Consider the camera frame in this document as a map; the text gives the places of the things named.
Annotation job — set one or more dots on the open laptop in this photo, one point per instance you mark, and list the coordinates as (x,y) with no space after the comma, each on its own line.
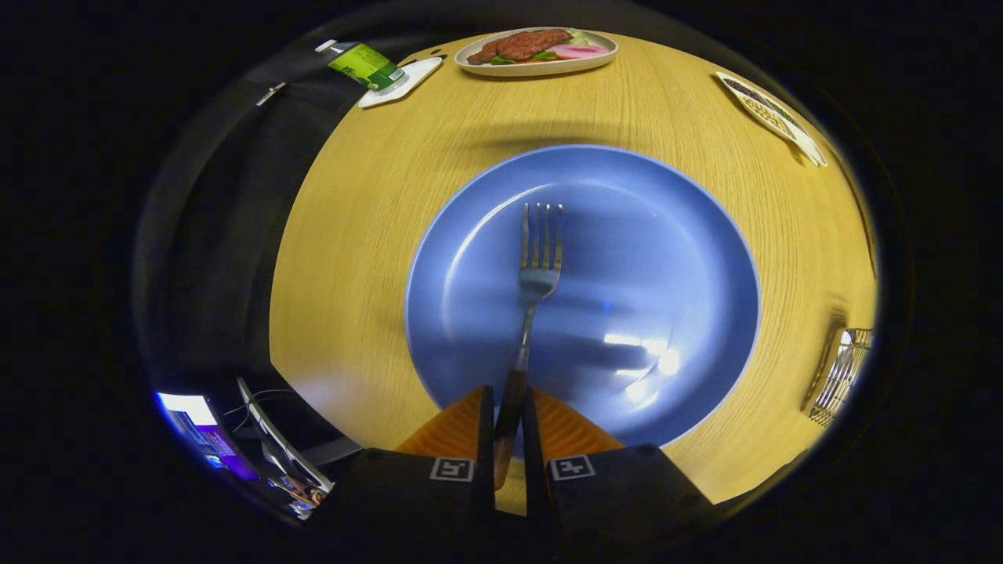
(282,450)

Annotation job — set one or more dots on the blue round plate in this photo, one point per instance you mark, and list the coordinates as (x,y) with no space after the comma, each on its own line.
(666,258)

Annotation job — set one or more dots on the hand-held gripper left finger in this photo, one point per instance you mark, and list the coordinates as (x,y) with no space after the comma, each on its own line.
(486,470)

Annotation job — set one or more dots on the green label plastic bottle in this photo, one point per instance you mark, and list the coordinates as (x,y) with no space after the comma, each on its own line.
(364,65)

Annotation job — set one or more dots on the white clip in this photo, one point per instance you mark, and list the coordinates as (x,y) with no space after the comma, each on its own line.
(270,94)

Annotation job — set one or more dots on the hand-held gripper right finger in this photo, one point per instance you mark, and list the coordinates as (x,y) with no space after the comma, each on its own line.
(534,470)

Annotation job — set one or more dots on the white divided dish of beans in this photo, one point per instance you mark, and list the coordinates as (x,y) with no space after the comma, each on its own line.
(772,117)

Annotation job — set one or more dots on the white square coaster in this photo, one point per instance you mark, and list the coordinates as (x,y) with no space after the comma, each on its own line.
(415,77)

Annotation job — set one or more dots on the plate of meat and vegetables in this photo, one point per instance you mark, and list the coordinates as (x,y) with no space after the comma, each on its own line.
(533,47)

